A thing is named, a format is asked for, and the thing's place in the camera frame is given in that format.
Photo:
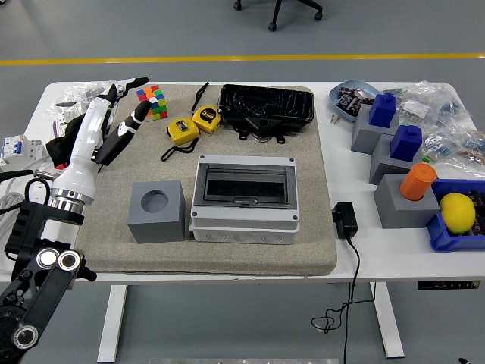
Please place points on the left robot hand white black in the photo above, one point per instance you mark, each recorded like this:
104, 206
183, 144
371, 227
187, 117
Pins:
81, 151

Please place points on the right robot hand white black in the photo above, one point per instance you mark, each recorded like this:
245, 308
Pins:
465, 361

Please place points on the smoky transparent box lid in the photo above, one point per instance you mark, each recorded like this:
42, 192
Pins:
246, 186

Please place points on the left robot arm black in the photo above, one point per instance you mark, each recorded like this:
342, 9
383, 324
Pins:
38, 280

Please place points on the grey electrical junction box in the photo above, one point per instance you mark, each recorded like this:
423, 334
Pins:
242, 231

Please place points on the orange cylinder battery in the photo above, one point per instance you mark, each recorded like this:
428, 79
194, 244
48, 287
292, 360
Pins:
417, 182

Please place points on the blue block battery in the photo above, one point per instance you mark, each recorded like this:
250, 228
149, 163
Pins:
382, 110
405, 144

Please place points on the black cloth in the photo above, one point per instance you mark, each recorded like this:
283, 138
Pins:
60, 144

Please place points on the white purple packet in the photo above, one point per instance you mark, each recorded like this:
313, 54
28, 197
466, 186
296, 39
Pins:
65, 119

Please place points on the clear bag of screws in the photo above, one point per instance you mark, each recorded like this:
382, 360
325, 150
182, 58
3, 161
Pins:
76, 93

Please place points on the white circuit breaker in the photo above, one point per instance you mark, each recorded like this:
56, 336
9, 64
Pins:
19, 149

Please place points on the black table control panel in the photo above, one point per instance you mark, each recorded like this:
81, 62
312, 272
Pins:
447, 285

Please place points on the white table leg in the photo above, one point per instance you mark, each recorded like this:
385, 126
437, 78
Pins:
388, 322
111, 322

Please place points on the colourful puzzle cube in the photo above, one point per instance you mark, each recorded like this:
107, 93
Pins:
157, 102

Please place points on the yellow tape measure label window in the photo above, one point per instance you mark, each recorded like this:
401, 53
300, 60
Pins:
182, 130

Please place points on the grey block with round hole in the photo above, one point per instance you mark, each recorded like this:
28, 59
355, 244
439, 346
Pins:
155, 227

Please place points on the grey-brown mat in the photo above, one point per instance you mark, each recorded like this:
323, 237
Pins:
113, 258

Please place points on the blue plastic bin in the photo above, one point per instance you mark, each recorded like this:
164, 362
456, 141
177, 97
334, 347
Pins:
454, 242

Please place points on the yellow tape measure 5m print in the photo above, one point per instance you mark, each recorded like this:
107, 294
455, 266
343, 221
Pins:
206, 118

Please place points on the yellow lemon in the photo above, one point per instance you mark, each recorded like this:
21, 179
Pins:
457, 212

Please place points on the dark packets stack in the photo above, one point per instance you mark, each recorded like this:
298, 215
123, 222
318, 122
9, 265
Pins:
479, 204

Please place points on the grey block holder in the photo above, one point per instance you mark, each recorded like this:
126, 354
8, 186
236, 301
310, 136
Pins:
401, 214
365, 138
384, 167

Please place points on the black power adapter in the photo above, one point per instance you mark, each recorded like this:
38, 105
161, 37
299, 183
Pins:
345, 220

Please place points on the black plastic tray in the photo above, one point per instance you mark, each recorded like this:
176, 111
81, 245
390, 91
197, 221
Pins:
265, 102

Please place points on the clear bag of small parts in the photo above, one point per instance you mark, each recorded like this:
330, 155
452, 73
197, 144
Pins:
428, 102
451, 136
470, 159

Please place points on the black office chair base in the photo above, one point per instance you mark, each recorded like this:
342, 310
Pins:
276, 11

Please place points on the dark printed packet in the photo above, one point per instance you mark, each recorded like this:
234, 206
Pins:
345, 91
349, 104

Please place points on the blue-grey bowl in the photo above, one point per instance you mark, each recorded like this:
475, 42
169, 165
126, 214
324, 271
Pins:
360, 85

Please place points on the black plastic bracket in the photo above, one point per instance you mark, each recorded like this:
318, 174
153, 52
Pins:
261, 125

